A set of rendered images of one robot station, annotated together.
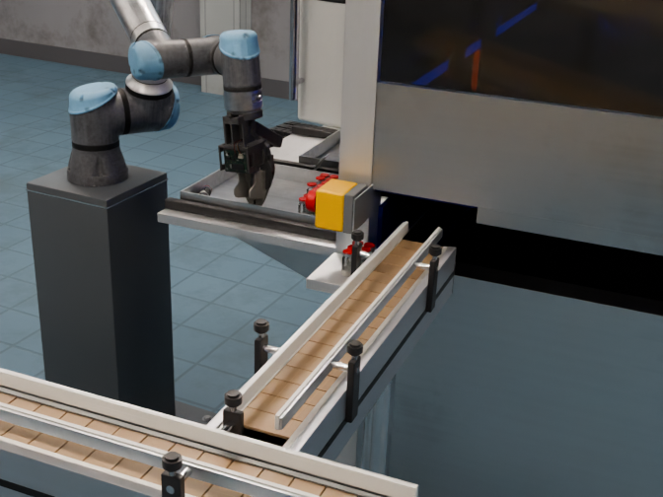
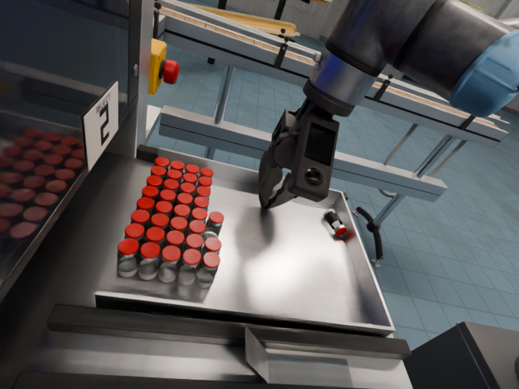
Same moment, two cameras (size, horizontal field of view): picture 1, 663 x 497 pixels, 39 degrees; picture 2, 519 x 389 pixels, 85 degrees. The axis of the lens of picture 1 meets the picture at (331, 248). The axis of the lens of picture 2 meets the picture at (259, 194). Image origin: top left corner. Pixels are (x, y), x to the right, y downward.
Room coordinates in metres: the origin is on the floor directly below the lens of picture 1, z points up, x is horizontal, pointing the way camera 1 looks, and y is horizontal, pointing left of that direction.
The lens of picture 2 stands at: (2.10, -0.09, 1.20)
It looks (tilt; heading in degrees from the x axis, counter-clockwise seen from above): 39 degrees down; 141
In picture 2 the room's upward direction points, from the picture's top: 23 degrees clockwise
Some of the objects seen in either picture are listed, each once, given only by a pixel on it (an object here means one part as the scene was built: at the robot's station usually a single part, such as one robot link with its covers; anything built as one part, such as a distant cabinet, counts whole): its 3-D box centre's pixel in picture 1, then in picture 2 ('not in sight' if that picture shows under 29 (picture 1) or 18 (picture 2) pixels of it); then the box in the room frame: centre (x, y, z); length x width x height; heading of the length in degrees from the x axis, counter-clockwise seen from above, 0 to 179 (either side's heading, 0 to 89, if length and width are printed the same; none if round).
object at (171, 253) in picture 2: not in sight; (181, 215); (1.85, 0.01, 0.91); 0.18 x 0.02 x 0.05; 158
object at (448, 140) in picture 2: not in sight; (406, 187); (1.41, 1.48, 0.46); 0.09 x 0.09 x 0.77; 68
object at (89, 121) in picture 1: (97, 111); not in sight; (2.26, 0.59, 0.96); 0.13 x 0.12 x 0.14; 120
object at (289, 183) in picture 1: (281, 193); (256, 233); (1.89, 0.11, 0.90); 0.34 x 0.26 x 0.04; 68
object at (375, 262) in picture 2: not in sight; (370, 230); (1.41, 1.48, 0.07); 0.50 x 0.08 x 0.14; 158
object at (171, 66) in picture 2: (317, 201); (167, 71); (1.59, 0.03, 1.00); 0.04 x 0.04 x 0.04; 68
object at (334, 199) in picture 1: (340, 205); (140, 62); (1.57, -0.01, 1.00); 0.08 x 0.07 x 0.07; 68
